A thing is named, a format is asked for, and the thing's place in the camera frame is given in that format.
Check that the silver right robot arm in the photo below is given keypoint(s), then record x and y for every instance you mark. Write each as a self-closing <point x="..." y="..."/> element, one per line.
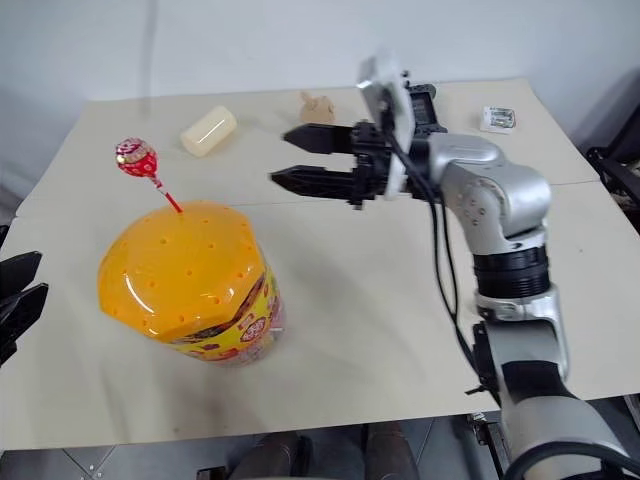
<point x="500" y="190"/>

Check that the small wooden figure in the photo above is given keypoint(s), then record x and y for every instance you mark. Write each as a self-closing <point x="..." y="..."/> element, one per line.
<point x="316" y="108"/>

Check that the black chair frame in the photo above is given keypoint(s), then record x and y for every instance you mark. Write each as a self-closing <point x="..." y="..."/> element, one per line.
<point x="617" y="150"/>

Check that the metal table frame bracket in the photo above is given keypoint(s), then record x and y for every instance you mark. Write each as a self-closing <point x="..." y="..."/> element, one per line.
<point x="487" y="440"/>

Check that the cream plastic cylinder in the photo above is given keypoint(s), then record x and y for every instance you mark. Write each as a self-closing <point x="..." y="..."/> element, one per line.
<point x="209" y="132"/>

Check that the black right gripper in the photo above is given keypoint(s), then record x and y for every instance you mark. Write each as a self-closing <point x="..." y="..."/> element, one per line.
<point x="372" y="160"/>

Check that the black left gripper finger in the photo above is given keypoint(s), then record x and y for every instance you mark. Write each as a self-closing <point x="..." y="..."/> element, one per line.
<point x="22" y="315"/>
<point x="22" y="270"/>

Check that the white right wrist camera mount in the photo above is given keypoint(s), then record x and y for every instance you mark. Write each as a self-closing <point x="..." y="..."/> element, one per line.
<point x="395" y="95"/>

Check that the clear plastic printed jar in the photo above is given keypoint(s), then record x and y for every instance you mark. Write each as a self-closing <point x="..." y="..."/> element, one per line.
<point x="255" y="325"/>

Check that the dark rounded shape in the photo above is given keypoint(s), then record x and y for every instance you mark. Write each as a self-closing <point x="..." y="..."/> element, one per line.
<point x="275" y="457"/>
<point x="390" y="450"/>

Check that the orange perforated jar lid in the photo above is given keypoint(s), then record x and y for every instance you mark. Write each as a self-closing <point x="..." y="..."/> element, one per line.
<point x="180" y="270"/>

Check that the red wrapped lollipop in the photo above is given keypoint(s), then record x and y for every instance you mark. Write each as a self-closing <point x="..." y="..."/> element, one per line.
<point x="135" y="159"/>

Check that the small clear packet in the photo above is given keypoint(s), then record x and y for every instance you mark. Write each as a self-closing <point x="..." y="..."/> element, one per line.
<point x="498" y="118"/>

